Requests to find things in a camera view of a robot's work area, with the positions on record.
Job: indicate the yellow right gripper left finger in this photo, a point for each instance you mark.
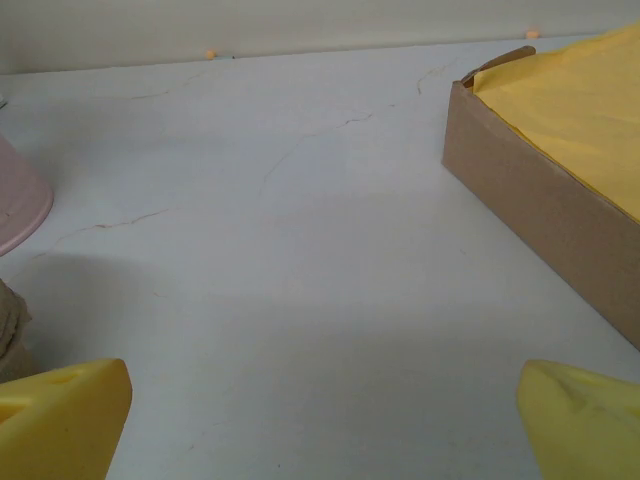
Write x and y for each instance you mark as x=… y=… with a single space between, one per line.
x=60 y=425

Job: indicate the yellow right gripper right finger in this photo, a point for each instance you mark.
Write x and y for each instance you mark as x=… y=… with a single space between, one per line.
x=590 y=430

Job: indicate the yellow tissue paper sheet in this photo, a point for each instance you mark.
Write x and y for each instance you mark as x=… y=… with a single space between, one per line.
x=575 y=110

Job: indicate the brown pulp cup carrier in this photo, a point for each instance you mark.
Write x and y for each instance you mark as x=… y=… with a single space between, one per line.
x=12 y=330

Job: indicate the pink straw holder cup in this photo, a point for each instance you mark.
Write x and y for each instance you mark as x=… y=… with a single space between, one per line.
x=20 y=200

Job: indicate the stack of napkins on box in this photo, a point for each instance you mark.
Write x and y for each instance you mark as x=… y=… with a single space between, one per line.
x=525 y=200

